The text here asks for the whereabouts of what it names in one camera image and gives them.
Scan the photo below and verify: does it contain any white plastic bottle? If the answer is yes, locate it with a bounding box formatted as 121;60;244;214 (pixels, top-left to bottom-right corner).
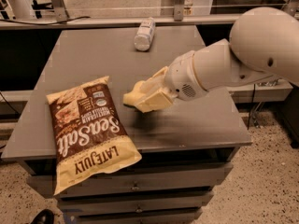
134;17;155;51

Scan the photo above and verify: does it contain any black shoe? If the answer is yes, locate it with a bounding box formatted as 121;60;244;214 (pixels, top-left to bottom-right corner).
30;209;54;224

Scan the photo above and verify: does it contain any brown Late July chip bag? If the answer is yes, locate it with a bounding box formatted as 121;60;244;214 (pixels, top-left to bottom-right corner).
47;77;142;195

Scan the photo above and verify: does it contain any grey metal railing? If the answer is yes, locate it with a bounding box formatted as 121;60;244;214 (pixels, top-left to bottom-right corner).
1;0;298;30

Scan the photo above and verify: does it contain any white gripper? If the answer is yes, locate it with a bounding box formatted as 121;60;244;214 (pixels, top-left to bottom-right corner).
135;50;207;113

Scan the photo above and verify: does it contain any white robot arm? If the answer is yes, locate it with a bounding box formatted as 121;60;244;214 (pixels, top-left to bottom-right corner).
134;7;299;112

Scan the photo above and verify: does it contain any black cable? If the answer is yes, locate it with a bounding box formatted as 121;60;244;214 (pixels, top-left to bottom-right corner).
0;15;92;26

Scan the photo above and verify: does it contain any grey drawer cabinet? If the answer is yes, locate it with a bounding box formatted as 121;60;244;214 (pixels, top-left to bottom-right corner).
2;26;251;224

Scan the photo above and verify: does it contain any yellow sponge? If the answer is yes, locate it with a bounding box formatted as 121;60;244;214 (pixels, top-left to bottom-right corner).
122;80;145;106

